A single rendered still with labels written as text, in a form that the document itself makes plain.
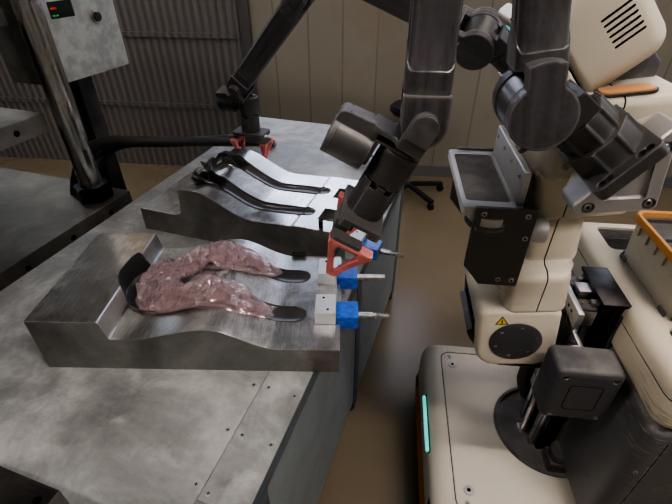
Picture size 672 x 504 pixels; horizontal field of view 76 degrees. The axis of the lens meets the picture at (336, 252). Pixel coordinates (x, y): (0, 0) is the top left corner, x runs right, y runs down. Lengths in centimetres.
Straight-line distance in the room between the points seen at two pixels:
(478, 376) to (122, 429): 106
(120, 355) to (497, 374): 111
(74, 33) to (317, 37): 180
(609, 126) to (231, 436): 65
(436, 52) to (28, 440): 77
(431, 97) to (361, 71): 254
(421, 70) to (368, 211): 19
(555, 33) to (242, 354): 61
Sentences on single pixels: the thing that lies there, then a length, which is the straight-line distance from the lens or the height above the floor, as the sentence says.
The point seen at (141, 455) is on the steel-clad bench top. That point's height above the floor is 80.
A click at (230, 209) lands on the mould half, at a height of 90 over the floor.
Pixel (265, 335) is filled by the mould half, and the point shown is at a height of 86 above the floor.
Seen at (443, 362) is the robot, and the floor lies 28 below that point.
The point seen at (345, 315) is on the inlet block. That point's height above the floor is 87.
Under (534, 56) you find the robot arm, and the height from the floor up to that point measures 130.
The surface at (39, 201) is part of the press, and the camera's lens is 153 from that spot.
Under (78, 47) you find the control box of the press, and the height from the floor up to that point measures 115.
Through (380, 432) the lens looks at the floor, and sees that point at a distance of 165.
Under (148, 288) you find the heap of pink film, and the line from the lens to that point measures 84.
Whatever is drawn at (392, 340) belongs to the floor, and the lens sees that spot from 192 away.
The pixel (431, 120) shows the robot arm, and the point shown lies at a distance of 54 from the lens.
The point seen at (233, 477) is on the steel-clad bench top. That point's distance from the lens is 68.
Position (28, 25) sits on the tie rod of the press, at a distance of 132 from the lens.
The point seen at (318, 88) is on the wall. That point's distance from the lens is 313.
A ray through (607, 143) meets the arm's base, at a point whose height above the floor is 121.
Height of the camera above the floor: 140
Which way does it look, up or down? 36 degrees down
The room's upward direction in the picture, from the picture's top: straight up
